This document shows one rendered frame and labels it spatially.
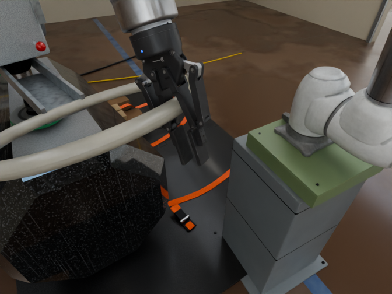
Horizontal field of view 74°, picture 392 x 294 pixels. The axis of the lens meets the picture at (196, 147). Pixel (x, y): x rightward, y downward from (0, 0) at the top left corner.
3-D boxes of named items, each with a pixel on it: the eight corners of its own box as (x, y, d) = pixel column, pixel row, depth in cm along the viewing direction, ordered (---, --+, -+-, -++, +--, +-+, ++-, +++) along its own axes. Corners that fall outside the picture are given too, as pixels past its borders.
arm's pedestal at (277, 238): (271, 203, 185) (301, 106, 133) (328, 265, 151) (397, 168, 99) (210, 233, 167) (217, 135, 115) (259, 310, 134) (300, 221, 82)
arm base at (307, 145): (298, 112, 114) (301, 101, 110) (341, 140, 99) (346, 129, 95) (265, 125, 108) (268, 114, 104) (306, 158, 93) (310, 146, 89)
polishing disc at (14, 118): (28, 99, 121) (27, 97, 121) (72, 101, 121) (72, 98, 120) (-1, 126, 105) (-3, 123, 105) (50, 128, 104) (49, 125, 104)
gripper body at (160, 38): (187, 16, 40) (203, 76, 43) (148, 31, 45) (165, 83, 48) (156, 23, 34) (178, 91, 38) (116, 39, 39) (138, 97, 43)
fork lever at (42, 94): (-25, 60, 108) (-32, 48, 105) (25, 48, 118) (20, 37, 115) (34, 130, 70) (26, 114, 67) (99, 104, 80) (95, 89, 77)
